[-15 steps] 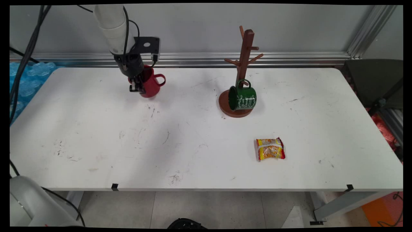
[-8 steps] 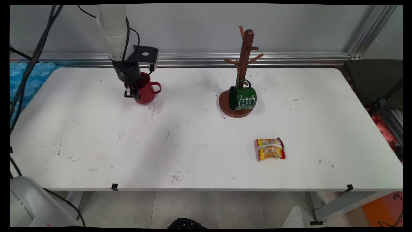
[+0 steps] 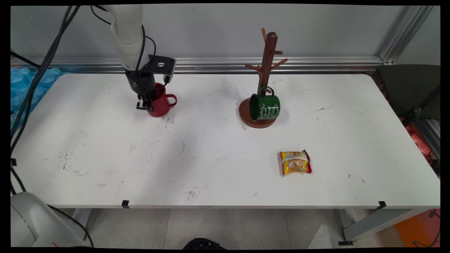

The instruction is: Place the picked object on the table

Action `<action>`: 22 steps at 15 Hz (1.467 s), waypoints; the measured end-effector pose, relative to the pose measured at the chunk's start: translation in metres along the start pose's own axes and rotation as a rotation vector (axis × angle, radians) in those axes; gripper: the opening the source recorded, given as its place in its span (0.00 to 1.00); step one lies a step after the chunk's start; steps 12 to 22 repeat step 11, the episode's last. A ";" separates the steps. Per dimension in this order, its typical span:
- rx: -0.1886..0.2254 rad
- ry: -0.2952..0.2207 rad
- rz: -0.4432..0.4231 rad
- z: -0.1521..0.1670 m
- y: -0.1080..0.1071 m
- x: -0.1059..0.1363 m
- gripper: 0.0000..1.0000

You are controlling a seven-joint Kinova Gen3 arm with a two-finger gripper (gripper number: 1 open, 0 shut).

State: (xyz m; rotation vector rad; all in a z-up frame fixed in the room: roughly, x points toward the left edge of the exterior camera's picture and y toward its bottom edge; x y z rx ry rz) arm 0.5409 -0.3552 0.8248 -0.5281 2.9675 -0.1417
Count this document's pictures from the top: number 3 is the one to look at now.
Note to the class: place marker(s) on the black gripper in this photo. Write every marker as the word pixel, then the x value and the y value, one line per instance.
pixel 142 82

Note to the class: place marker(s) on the red ceramic mug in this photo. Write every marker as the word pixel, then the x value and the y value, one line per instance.
pixel 161 105

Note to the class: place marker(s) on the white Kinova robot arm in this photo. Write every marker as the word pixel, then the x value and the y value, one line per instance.
pixel 126 28

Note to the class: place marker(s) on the black table edge clip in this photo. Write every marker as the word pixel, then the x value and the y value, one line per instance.
pixel 382 204
pixel 125 203

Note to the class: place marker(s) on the green enamel mug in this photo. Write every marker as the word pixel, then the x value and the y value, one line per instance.
pixel 269 107

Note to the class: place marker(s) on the blue bubble wrap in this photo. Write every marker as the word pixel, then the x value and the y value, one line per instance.
pixel 24 88

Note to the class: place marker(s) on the brown wooden mug tree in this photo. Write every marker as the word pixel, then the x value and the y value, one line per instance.
pixel 270 52

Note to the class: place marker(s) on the black round floor object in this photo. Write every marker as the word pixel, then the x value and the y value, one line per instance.
pixel 204 244

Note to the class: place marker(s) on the yellow red snack packet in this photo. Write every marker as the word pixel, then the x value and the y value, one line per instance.
pixel 295 162

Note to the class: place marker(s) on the dark panel board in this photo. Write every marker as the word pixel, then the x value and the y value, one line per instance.
pixel 400 84

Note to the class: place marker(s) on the white table leg with foot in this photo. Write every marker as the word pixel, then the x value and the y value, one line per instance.
pixel 372 221

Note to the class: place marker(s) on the black stand bar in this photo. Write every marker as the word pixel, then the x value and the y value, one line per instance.
pixel 416 111

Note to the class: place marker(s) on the red plastic bag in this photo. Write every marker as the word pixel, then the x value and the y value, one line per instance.
pixel 420 142

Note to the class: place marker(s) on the orange floor mat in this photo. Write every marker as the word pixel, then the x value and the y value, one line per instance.
pixel 418 228

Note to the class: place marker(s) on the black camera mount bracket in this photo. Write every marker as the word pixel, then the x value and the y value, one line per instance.
pixel 154 65

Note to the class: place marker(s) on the horizontal aluminium frame rail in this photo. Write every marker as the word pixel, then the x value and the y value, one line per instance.
pixel 218 65

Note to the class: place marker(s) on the slanted aluminium frame post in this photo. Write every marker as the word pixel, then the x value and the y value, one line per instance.
pixel 404 35

